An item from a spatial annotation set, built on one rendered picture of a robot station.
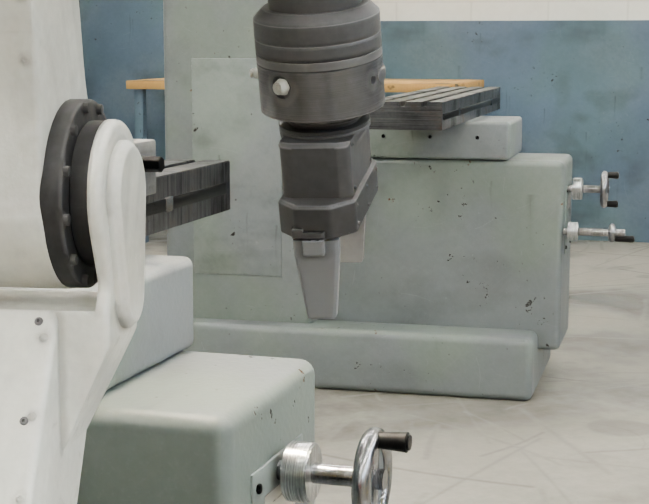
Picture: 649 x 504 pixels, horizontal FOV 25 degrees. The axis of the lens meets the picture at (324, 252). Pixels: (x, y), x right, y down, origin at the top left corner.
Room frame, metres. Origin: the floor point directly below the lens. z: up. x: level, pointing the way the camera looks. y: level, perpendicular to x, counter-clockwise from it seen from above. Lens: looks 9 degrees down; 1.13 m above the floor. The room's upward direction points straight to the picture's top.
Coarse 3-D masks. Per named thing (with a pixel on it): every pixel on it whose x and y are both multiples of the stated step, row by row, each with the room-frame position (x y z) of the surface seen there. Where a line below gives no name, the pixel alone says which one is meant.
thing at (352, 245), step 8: (360, 232) 1.10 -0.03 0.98; (344, 240) 1.11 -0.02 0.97; (352, 240) 1.11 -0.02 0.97; (360, 240) 1.10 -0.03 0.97; (344, 248) 1.11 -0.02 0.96; (352, 248) 1.11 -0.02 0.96; (360, 248) 1.11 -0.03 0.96; (344, 256) 1.11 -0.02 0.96; (352, 256) 1.11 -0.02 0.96; (360, 256) 1.11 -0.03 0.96
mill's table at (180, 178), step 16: (176, 160) 2.35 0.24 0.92; (192, 160) 2.36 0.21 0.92; (208, 160) 2.35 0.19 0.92; (224, 160) 2.35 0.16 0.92; (160, 176) 2.09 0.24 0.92; (176, 176) 2.14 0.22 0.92; (192, 176) 2.20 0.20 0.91; (208, 176) 2.26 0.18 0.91; (224, 176) 2.33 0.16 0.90; (160, 192) 2.08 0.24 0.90; (176, 192) 2.14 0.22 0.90; (192, 192) 2.19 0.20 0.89; (208, 192) 2.26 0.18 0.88; (224, 192) 2.32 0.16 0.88; (160, 208) 2.08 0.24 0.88; (176, 208) 2.14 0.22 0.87; (192, 208) 2.20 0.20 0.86; (208, 208) 2.26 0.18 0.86; (224, 208) 2.32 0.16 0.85; (160, 224) 2.08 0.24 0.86; (176, 224) 2.14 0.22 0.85
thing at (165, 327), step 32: (160, 256) 1.85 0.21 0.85; (0, 288) 1.61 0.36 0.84; (32, 288) 1.61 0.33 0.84; (96, 288) 1.61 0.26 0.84; (160, 288) 1.75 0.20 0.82; (192, 288) 1.84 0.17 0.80; (160, 320) 1.75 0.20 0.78; (192, 320) 1.84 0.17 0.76; (128, 352) 1.66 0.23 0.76; (160, 352) 1.74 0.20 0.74
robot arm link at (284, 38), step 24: (288, 0) 0.99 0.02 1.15; (312, 0) 0.98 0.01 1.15; (336, 0) 0.99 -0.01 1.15; (360, 0) 1.01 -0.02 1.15; (264, 24) 0.99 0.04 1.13; (288, 24) 0.98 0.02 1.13; (312, 24) 0.98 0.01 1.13; (336, 24) 0.98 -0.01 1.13; (360, 24) 0.99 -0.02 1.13; (264, 48) 1.00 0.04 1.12; (288, 48) 0.98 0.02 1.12; (312, 48) 0.98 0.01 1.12; (336, 48) 0.98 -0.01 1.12; (360, 48) 0.99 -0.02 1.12
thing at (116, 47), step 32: (96, 0) 8.80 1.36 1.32; (128, 0) 8.73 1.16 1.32; (160, 0) 8.67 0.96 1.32; (96, 32) 8.80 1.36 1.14; (128, 32) 8.74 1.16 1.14; (160, 32) 8.67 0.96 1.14; (96, 64) 8.80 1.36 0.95; (128, 64) 8.74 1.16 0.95; (160, 64) 8.68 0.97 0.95; (96, 96) 8.80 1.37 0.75; (128, 96) 8.74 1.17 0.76; (160, 96) 8.68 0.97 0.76; (128, 128) 8.74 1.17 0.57; (160, 128) 8.68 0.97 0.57
